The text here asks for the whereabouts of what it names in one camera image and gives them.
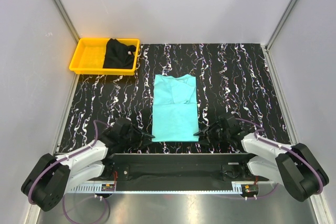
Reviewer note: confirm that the yellow plastic bin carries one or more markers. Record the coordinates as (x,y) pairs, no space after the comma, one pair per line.
(89,56)

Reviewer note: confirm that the left small circuit board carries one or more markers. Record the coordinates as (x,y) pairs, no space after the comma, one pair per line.
(108,187)

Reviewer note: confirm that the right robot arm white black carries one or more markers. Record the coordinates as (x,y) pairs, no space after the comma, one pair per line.
(281,155)

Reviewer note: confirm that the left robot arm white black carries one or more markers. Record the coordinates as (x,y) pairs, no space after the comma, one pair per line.
(54,176)

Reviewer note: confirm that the small circuit board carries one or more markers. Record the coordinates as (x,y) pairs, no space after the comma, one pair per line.
(108,187)
(250,190)

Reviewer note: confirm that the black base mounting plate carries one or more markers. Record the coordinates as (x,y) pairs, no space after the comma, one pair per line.
(176,172)

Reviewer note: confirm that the teal t shirt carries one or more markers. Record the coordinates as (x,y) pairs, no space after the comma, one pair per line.
(175,110)

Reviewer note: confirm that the black t shirt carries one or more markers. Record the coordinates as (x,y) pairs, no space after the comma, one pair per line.
(118,55)

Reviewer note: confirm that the black marble pattern mat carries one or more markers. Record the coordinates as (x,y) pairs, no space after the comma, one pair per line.
(229,78)

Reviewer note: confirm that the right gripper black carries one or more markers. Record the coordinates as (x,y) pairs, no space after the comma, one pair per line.
(210,130)

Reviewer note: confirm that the right small circuit board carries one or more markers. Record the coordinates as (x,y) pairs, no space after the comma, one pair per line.
(250,190)

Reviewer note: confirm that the aluminium frame rail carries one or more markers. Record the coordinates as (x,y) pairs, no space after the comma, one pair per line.
(74,176)

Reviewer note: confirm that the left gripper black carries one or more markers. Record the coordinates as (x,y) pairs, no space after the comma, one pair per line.
(139,135)

